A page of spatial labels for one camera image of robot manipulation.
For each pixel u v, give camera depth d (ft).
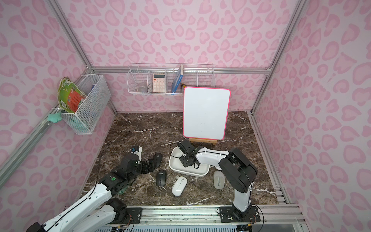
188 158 2.25
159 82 3.11
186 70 3.11
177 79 2.89
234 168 1.59
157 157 3.03
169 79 3.23
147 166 2.36
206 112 2.94
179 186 2.62
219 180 2.68
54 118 2.05
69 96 2.39
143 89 3.18
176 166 2.96
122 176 1.96
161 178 2.76
